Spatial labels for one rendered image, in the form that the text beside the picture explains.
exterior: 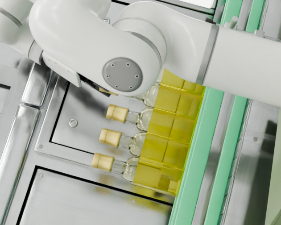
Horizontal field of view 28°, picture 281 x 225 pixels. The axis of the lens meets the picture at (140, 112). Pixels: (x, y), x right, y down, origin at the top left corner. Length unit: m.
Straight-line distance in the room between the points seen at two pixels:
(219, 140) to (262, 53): 0.33
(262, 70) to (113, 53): 0.22
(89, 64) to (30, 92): 0.65
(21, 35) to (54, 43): 0.52
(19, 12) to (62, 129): 0.32
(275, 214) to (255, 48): 0.25
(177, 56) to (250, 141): 0.33
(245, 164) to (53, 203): 0.51
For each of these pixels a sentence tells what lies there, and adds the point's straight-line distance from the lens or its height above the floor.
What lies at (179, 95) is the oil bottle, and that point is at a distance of 1.25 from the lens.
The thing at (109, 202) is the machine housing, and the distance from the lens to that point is 1.38.
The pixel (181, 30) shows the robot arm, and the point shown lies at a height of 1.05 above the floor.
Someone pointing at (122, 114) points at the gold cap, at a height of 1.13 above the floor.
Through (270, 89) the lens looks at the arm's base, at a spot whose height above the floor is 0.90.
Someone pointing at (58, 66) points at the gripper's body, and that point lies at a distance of 1.27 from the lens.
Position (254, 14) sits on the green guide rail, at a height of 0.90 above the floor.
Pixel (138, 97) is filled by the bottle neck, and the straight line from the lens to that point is 1.26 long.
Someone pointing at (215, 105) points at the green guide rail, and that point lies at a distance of 1.14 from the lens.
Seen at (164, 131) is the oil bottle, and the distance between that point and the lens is 1.22.
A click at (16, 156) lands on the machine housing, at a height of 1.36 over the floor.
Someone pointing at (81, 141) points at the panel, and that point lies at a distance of 1.38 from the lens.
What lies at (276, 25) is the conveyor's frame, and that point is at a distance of 1.31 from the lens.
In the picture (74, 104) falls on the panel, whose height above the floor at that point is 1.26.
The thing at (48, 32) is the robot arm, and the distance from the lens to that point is 0.78.
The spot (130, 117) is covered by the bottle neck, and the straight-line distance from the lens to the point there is 1.24.
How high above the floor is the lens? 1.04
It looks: 2 degrees up
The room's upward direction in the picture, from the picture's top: 75 degrees counter-clockwise
